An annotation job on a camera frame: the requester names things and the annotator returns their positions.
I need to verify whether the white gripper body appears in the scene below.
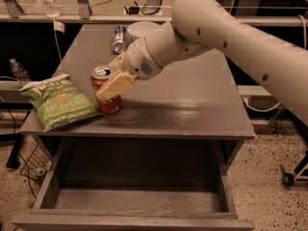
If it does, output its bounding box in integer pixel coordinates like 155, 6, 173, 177
123, 38, 163, 80

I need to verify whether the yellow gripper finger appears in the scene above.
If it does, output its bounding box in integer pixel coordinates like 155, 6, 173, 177
95, 71, 137, 100
108, 53, 126, 75

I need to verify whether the red coke can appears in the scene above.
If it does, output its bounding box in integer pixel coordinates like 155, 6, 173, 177
90, 65, 121, 115

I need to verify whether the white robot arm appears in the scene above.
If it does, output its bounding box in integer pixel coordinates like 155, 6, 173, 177
96, 0, 308, 123

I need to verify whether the silver blue can lying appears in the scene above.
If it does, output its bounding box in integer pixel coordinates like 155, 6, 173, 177
113, 25, 127, 54

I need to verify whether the open grey top drawer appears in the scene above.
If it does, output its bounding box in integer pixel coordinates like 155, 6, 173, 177
13, 138, 254, 231

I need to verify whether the white bowl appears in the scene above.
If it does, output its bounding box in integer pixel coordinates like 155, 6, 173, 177
127, 21, 159, 43

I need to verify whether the green jalapeno chip bag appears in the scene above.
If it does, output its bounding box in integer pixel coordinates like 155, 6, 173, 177
19, 74, 100, 132

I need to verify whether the grey cabinet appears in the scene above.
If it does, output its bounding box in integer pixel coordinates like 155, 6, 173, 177
19, 23, 256, 175

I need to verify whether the clear plastic water bottle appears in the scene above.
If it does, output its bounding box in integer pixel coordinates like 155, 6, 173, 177
10, 59, 31, 81

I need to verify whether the white round lamp device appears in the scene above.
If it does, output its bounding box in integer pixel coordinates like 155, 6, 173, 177
40, 0, 60, 18

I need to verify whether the black wheeled cart base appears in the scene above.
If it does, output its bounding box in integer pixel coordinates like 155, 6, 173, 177
280, 150, 308, 186

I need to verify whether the black power adapter with cable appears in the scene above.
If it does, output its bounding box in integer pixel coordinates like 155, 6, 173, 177
124, 0, 163, 15

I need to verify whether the black wire basket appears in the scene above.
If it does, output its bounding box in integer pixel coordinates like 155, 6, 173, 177
20, 141, 51, 185

